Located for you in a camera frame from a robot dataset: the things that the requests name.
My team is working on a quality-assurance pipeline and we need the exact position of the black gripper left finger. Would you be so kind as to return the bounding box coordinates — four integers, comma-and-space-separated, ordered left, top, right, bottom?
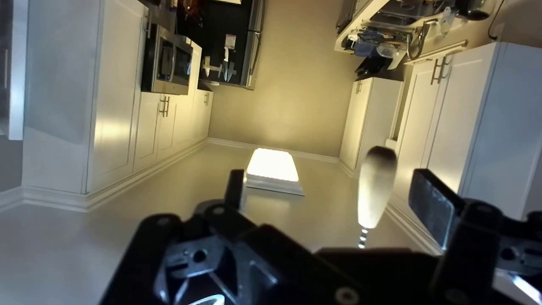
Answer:
99, 168, 247, 305

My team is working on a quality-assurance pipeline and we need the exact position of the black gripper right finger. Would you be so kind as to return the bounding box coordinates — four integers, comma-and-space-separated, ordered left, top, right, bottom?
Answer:
408, 166, 542, 305

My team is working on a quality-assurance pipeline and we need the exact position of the silver pendant lamp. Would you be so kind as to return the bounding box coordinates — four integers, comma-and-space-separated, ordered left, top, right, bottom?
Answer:
354, 144, 399, 251

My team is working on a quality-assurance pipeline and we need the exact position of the white double door cabinet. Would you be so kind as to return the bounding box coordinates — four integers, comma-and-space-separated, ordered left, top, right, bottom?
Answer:
392, 41, 542, 224

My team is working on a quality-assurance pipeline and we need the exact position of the narrow white cabinet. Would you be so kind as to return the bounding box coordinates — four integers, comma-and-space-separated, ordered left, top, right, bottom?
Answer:
337, 75, 406, 173

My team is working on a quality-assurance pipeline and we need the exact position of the white flat box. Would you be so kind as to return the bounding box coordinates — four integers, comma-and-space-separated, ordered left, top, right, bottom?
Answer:
243, 146, 306, 199

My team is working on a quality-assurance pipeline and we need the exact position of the white kitchen cabinet row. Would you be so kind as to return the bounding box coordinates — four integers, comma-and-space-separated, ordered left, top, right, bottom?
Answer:
22, 0, 215, 197

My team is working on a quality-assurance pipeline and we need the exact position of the cluttered kitchen counter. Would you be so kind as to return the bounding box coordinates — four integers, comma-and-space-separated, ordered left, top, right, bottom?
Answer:
333, 0, 494, 82

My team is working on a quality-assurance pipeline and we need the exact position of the dark window with appliance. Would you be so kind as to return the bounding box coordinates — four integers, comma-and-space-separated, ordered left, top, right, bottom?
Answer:
193, 0, 267, 94

